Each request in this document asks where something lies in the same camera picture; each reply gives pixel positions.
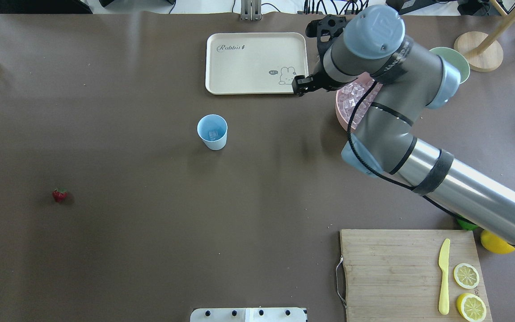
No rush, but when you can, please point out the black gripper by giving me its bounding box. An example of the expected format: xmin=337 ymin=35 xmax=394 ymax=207
xmin=293 ymin=72 xmax=343 ymax=97

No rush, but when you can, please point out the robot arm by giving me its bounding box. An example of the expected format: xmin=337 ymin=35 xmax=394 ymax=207
xmin=293 ymin=5 xmax=515 ymax=248

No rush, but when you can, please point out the light blue plastic cup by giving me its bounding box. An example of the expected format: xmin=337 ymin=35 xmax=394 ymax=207
xmin=197 ymin=114 xmax=228 ymax=151

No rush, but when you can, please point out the ice cube in cup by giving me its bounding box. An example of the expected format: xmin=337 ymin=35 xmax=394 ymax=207
xmin=208 ymin=130 xmax=221 ymax=141

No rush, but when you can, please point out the wooden cup stand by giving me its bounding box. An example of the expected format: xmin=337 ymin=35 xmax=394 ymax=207
xmin=454 ymin=0 xmax=515 ymax=72

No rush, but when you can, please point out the pink bowl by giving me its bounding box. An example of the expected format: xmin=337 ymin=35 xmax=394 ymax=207
xmin=335 ymin=72 xmax=383 ymax=132

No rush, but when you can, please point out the cream rabbit tray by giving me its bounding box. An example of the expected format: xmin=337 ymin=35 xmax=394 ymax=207
xmin=205 ymin=32 xmax=308 ymax=95

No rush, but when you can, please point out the light green bowl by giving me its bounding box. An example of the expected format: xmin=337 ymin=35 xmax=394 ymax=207
xmin=429 ymin=47 xmax=471 ymax=85

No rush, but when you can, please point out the wooden cutting board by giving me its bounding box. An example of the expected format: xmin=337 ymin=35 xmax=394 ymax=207
xmin=339 ymin=229 xmax=482 ymax=322

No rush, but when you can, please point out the green lime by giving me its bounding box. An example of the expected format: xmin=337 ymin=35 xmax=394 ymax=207
xmin=456 ymin=217 xmax=479 ymax=231

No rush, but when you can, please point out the yellow lemon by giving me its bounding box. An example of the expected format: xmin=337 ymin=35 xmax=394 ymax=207
xmin=480 ymin=230 xmax=515 ymax=254

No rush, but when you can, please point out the lemon slice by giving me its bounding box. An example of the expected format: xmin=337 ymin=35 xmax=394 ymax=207
xmin=452 ymin=263 xmax=480 ymax=289

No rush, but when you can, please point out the yellow plastic knife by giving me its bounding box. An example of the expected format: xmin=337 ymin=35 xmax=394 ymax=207
xmin=438 ymin=238 xmax=451 ymax=315

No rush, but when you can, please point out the red strawberry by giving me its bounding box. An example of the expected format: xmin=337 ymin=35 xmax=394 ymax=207
xmin=52 ymin=188 xmax=69 ymax=203

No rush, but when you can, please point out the lemon half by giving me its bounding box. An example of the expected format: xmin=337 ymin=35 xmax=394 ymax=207
xmin=456 ymin=293 xmax=488 ymax=322

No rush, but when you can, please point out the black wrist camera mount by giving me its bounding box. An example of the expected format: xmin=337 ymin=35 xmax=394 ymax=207
xmin=305 ymin=15 xmax=349 ymax=46

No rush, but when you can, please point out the aluminium frame post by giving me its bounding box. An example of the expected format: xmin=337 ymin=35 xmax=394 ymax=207
xmin=240 ymin=0 xmax=262 ymax=21

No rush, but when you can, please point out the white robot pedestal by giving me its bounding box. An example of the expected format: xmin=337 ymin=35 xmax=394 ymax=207
xmin=190 ymin=307 xmax=308 ymax=322

